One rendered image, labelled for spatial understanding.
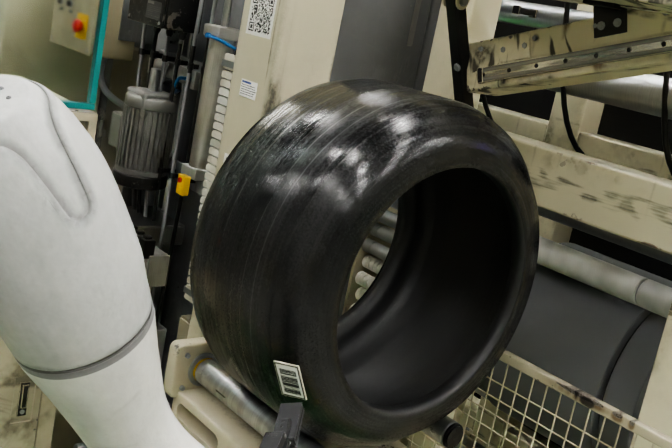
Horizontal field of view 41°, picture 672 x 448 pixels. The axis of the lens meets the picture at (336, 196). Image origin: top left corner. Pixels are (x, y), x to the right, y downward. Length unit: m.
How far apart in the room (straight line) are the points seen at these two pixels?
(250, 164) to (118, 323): 0.70
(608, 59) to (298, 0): 0.52
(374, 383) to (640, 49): 0.71
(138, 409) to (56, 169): 0.20
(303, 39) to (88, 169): 1.01
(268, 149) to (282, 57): 0.28
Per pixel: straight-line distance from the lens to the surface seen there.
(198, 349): 1.57
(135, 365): 0.64
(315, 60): 1.56
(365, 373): 1.63
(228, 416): 1.53
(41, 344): 0.60
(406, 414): 1.40
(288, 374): 1.23
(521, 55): 1.65
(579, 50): 1.58
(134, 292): 0.61
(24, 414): 1.91
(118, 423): 0.67
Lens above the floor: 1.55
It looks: 12 degrees down
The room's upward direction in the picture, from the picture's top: 11 degrees clockwise
